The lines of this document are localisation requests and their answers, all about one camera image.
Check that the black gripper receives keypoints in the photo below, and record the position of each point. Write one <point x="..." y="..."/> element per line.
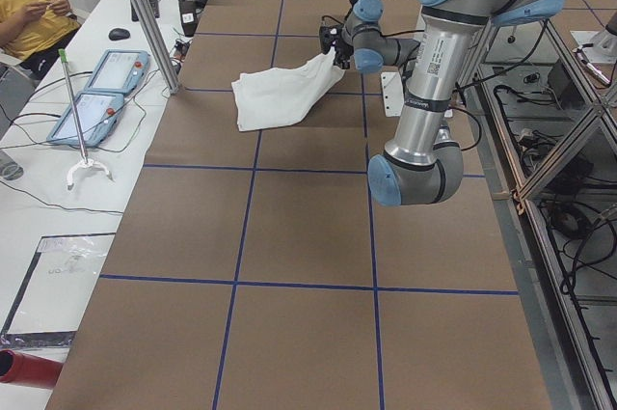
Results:
<point x="343" y="49"/>

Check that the white printed t-shirt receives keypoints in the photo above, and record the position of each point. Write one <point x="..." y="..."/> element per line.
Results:
<point x="279" y="97"/>

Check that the third robot arm grey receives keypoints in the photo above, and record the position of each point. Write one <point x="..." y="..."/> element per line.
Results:
<point x="598" y="47"/>

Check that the upper teach pendant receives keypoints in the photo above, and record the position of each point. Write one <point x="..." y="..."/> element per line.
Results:
<point x="119" y="71"/>

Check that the teach pendant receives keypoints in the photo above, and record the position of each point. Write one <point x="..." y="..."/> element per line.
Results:
<point x="119" y="71"/>
<point x="98" y="114"/>

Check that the black computer mouse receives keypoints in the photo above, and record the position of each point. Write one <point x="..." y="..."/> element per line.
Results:
<point x="119" y="34"/>

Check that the lower teach pendant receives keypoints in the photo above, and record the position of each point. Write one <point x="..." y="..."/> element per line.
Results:
<point x="98" y="114"/>

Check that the brown paper table cover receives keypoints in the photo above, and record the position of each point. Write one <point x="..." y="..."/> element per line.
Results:
<point x="253" y="271"/>

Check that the chrome curved clamp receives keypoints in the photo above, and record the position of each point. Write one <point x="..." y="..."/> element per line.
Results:
<point x="85" y="162"/>

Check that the seated person yellow shirt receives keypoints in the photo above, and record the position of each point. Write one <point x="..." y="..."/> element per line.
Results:
<point x="33" y="31"/>

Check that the clear water bottle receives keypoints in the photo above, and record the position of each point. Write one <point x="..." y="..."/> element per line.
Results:
<point x="9" y="169"/>

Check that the clear plastic garment bag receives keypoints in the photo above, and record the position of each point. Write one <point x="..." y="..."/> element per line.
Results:
<point x="55" y="291"/>

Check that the red cylinder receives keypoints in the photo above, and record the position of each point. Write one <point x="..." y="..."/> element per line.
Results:
<point x="27" y="370"/>

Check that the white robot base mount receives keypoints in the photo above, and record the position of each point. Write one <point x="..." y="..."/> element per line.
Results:
<point x="392" y="93"/>

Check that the aluminium frame post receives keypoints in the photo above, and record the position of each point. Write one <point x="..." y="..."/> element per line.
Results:
<point x="156" y="44"/>

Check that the aluminium frame rack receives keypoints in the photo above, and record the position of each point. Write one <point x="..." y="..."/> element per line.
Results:
<point x="552" y="120"/>

